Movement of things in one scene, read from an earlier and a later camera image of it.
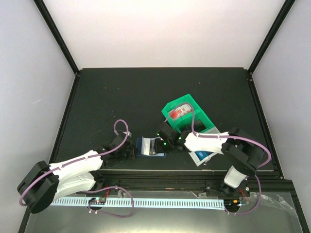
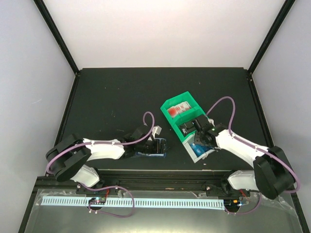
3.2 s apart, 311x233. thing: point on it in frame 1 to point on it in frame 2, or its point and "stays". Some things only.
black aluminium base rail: (183, 182) stays
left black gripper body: (122, 156) to (157, 149)
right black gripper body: (166, 147) to (200, 140)
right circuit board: (233, 204) stays
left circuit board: (97, 201) stays
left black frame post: (44, 12) stays
